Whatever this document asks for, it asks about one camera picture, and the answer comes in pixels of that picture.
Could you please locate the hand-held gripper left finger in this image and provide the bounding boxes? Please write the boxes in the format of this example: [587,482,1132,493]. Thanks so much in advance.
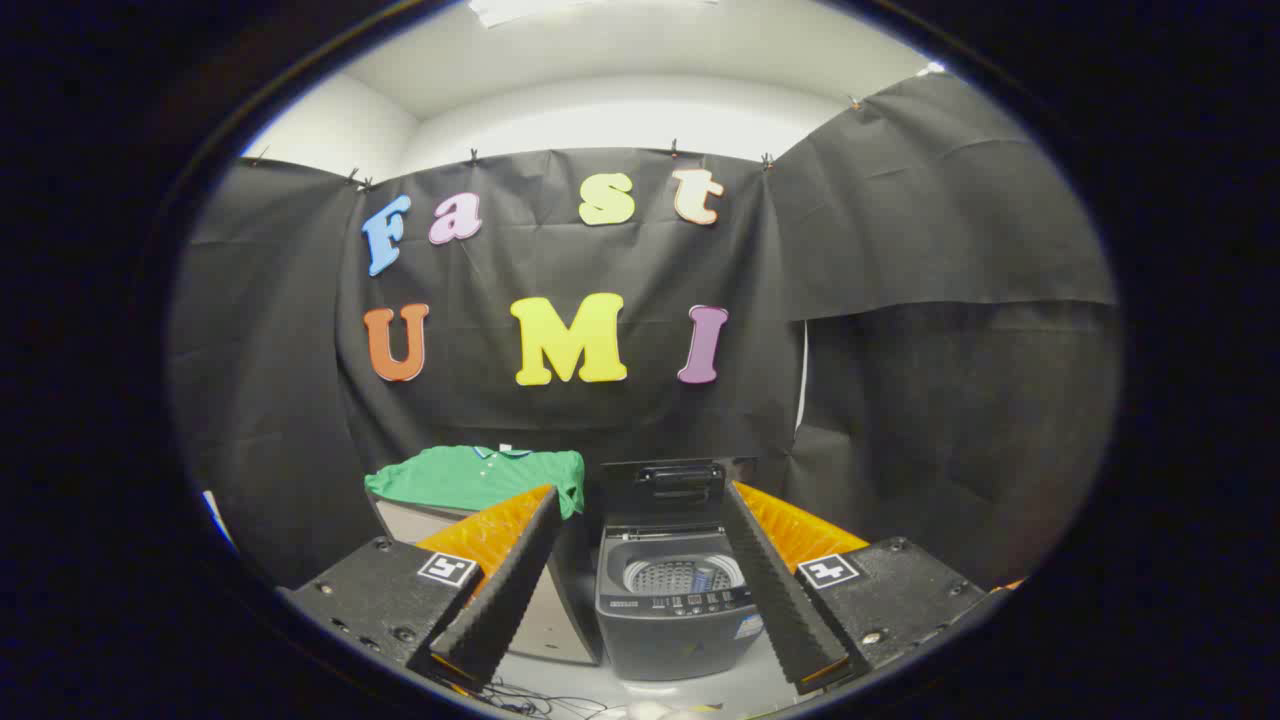
[280,484,563,691]

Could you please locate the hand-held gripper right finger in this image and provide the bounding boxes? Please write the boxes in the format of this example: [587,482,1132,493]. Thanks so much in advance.
[722,480,1026,696]

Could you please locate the grey washing machine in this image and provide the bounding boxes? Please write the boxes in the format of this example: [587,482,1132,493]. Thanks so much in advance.
[595,458,766,683]

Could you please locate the green polo shirt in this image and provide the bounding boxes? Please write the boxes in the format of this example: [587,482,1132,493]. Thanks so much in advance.
[365,445,586,521]

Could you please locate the grey washing machine lid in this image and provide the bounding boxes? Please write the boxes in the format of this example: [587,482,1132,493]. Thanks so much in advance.
[600,458,731,531]

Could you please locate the grey cabinet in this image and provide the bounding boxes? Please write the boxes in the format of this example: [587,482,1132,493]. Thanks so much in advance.
[372,495,603,666]

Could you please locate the black backdrop cloth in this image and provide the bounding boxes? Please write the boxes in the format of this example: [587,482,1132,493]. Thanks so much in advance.
[168,72,1119,591]

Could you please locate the blue and white object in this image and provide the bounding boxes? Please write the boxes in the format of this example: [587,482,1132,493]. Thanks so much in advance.
[203,488,239,549]

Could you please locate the thin black cables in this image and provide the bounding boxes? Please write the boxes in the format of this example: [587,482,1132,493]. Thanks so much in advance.
[440,675,611,719]

